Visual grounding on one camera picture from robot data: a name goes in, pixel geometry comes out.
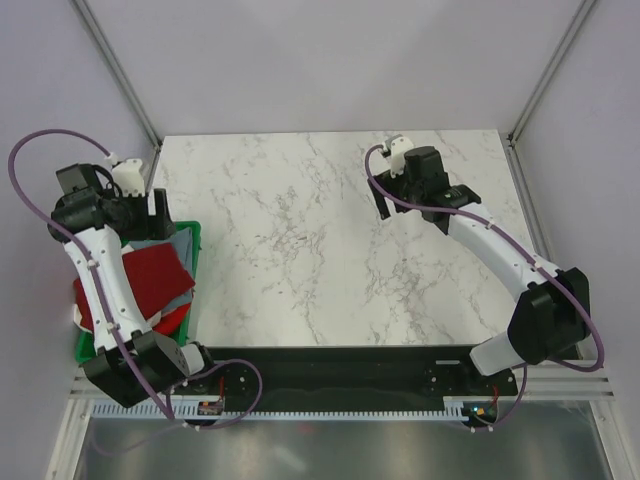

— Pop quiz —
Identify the grey blue t shirt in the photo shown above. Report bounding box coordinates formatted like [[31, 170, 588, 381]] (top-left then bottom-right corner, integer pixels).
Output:
[[119, 229, 197, 321]]

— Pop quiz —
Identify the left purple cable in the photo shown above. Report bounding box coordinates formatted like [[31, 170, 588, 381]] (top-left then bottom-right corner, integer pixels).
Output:
[[8, 128, 264, 457]]

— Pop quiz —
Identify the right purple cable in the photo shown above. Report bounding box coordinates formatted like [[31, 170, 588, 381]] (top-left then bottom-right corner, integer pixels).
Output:
[[363, 143, 606, 434]]

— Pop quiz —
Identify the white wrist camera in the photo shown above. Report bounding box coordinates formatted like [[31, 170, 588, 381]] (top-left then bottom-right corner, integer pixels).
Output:
[[382, 134, 415, 178], [111, 158, 146, 197]]

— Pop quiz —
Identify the dark red t shirt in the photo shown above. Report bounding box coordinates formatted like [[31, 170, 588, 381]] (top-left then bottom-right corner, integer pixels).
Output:
[[73, 241, 197, 332]]

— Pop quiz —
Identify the bright red t shirt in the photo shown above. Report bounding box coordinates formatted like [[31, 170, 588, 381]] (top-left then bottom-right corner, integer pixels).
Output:
[[153, 304, 191, 336]]

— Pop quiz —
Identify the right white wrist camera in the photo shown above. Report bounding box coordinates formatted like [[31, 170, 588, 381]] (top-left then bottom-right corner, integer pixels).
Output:
[[382, 134, 415, 178]]

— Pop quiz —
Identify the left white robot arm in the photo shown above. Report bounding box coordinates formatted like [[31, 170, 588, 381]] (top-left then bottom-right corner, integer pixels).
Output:
[[48, 159, 220, 407]]

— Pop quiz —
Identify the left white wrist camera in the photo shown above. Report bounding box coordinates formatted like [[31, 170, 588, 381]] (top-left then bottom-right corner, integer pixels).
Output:
[[111, 158, 146, 197]]

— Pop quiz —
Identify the purple cable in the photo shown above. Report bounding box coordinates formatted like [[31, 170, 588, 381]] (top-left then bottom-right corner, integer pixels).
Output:
[[363, 143, 606, 434], [8, 128, 264, 457]]

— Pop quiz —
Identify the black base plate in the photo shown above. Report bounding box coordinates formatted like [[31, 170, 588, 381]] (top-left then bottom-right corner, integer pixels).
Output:
[[177, 346, 518, 410]]

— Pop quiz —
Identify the green plastic bin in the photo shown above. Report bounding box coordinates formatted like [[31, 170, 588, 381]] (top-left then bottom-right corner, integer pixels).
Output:
[[74, 220, 203, 364]]

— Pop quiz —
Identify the left aluminium frame post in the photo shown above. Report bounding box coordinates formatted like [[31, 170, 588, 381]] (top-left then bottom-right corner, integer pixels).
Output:
[[69, 0, 162, 153]]

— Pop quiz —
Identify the white slotted cable duct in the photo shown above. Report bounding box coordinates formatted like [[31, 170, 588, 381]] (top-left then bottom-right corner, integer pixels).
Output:
[[91, 395, 468, 422]]

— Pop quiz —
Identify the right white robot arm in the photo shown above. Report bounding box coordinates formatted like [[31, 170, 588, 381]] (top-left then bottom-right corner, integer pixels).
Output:
[[367, 136, 596, 394]]

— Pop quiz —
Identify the white t shirt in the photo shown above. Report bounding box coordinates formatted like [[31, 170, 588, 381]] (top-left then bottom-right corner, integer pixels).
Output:
[[72, 242, 162, 333]]

